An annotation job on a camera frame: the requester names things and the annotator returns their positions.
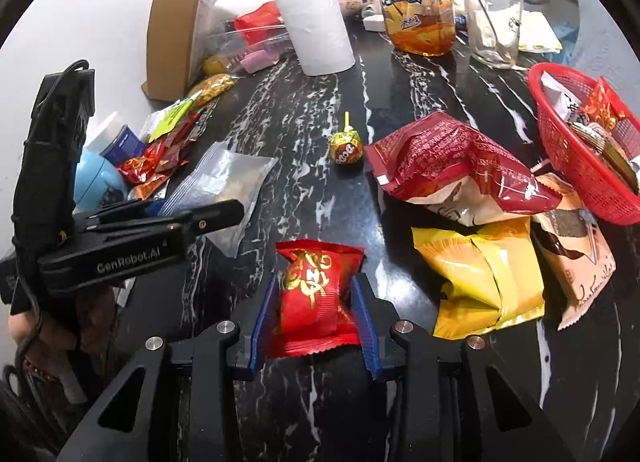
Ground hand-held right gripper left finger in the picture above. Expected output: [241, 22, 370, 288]
[55, 272, 281, 462]

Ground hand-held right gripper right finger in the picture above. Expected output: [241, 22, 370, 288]
[350, 272, 576, 462]

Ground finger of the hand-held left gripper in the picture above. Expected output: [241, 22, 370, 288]
[75, 199, 172, 231]
[165, 198, 246, 244]

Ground clear zip bag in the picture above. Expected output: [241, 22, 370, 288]
[160, 142, 279, 258]

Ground small red gold candy packet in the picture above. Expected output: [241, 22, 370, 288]
[267, 239, 367, 359]

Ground yellow snack bag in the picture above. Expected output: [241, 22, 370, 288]
[411, 217, 546, 340]

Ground yellow lollipop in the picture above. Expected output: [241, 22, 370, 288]
[328, 112, 363, 165]

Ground large dark red snack bag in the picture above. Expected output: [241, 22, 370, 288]
[363, 111, 563, 227]

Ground peach seaweed cracker packet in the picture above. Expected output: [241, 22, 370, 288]
[530, 172, 617, 332]

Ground red plastic basket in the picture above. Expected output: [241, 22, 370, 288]
[527, 62, 640, 226]

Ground green brown snack packet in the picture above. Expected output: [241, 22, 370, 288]
[570, 119, 640, 189]

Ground white snack packet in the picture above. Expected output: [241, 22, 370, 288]
[540, 71, 596, 119]

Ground person's left hand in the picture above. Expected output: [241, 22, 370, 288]
[7, 286, 119, 359]

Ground light blue round container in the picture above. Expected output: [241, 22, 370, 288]
[74, 149, 128, 215]

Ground pile of small snack packets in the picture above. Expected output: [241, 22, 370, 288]
[117, 99, 211, 200]

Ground cardboard box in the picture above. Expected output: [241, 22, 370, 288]
[141, 0, 238, 102]

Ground red packet in clear box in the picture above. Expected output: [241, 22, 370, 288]
[234, 1, 286, 48]

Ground white paper roll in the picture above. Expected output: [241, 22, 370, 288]
[274, 0, 356, 77]

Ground clear drinking glass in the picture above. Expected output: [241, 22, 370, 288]
[461, 0, 524, 69]

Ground metal spoon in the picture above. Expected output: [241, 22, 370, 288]
[462, 0, 507, 54]

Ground yellow white paper packet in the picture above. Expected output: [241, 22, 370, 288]
[517, 9, 563, 54]

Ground chair with light blue cover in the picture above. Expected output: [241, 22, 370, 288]
[577, 0, 640, 108]

